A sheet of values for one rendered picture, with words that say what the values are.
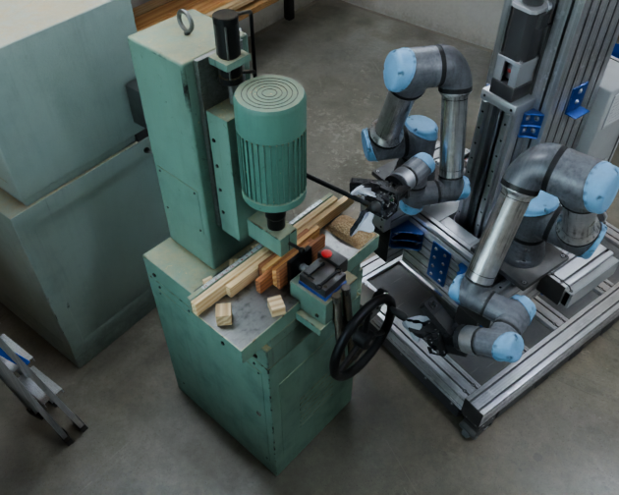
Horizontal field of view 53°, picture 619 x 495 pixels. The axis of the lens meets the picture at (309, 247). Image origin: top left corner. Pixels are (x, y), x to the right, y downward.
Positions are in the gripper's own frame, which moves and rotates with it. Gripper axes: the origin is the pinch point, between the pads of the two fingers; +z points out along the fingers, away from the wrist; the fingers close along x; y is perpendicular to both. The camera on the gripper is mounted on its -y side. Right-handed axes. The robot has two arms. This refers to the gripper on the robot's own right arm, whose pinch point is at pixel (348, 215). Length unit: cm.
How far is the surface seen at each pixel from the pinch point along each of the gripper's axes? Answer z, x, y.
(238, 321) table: 36.7, 19.2, -8.6
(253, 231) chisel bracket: 15.7, 8.3, -22.9
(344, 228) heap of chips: -9.0, 15.7, -8.7
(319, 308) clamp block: 20.1, 16.9, 6.8
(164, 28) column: 15, -45, -49
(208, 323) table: 42.6, 19.0, -14.1
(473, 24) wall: -308, 83, -132
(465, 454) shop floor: -22, 112, 42
